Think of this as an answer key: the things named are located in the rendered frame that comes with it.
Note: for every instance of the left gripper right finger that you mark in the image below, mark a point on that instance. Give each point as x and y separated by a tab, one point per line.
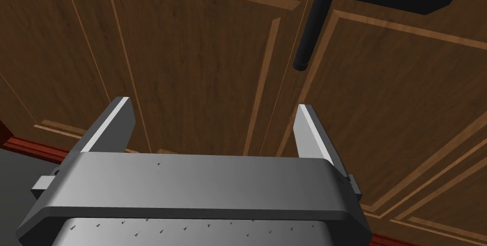
309	135

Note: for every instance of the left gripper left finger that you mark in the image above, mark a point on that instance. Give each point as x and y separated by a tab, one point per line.
112	130

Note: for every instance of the brown wooden cupboard door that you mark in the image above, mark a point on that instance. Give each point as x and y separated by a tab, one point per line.
399	97
198	71

